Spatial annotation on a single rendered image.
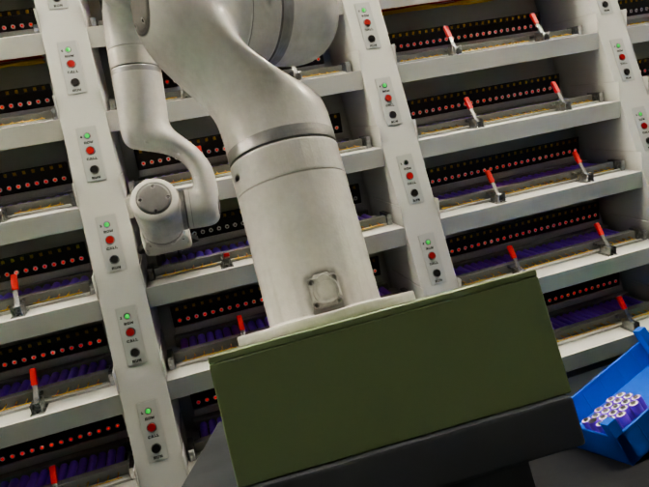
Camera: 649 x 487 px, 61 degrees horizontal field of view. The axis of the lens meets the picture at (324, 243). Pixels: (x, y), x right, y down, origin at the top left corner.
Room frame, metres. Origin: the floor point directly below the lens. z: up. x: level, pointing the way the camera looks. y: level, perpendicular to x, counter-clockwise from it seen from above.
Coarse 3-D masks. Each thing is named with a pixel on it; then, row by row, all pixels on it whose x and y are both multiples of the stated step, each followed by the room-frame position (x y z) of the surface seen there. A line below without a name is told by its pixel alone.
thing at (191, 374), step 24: (384, 288) 1.42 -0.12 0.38; (408, 288) 1.38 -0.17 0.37; (192, 312) 1.34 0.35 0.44; (216, 312) 1.36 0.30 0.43; (240, 312) 1.37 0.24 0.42; (264, 312) 1.38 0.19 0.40; (192, 336) 1.32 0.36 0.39; (216, 336) 1.30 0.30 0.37; (168, 360) 1.21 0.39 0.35; (192, 360) 1.22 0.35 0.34; (168, 384) 1.17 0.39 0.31; (192, 384) 1.19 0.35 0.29
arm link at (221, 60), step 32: (160, 0) 0.50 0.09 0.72; (192, 0) 0.50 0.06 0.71; (224, 0) 0.52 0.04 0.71; (256, 0) 0.54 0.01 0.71; (160, 32) 0.52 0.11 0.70; (192, 32) 0.51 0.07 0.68; (224, 32) 0.51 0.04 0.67; (256, 32) 0.56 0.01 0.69; (160, 64) 0.57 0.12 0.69; (192, 64) 0.54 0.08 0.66; (224, 64) 0.52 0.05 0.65; (256, 64) 0.52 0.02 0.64; (192, 96) 0.59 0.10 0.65; (224, 96) 0.54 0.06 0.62; (256, 96) 0.53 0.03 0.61; (288, 96) 0.53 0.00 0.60; (224, 128) 0.56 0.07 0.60; (256, 128) 0.53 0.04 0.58; (288, 128) 0.53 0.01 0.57; (320, 128) 0.55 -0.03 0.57
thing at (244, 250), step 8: (376, 216) 1.35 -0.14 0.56; (384, 216) 1.34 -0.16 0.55; (360, 224) 1.33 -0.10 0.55; (368, 224) 1.34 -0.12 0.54; (376, 224) 1.34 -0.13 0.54; (240, 248) 1.26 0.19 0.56; (248, 248) 1.27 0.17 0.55; (200, 256) 1.25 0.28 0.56; (208, 256) 1.24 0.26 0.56; (216, 256) 1.25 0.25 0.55; (232, 256) 1.26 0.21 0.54; (240, 256) 1.27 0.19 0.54; (168, 264) 1.23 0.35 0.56; (176, 264) 1.23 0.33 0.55; (184, 264) 1.23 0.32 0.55; (192, 264) 1.24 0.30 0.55; (200, 264) 1.24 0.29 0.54; (160, 272) 1.22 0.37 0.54; (168, 272) 1.23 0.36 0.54; (176, 272) 1.21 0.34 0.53
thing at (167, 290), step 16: (384, 208) 1.39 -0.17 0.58; (400, 208) 1.29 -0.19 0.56; (400, 224) 1.32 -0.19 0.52; (208, 240) 1.37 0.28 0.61; (368, 240) 1.29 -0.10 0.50; (384, 240) 1.30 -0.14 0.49; (400, 240) 1.31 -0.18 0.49; (144, 256) 1.29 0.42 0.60; (144, 272) 1.20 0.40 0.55; (192, 272) 1.22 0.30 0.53; (208, 272) 1.20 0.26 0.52; (224, 272) 1.21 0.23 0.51; (240, 272) 1.22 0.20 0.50; (160, 288) 1.18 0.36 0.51; (176, 288) 1.19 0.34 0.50; (192, 288) 1.20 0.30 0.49; (208, 288) 1.21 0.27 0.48; (224, 288) 1.22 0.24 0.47; (160, 304) 1.19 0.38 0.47
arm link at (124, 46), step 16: (112, 0) 0.86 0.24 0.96; (128, 0) 0.88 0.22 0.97; (112, 16) 0.91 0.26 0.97; (128, 16) 0.90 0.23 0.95; (112, 32) 0.93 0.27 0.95; (128, 32) 0.92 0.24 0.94; (112, 48) 0.93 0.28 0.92; (128, 48) 0.93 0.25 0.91; (144, 48) 0.94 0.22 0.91; (112, 64) 0.94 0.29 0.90
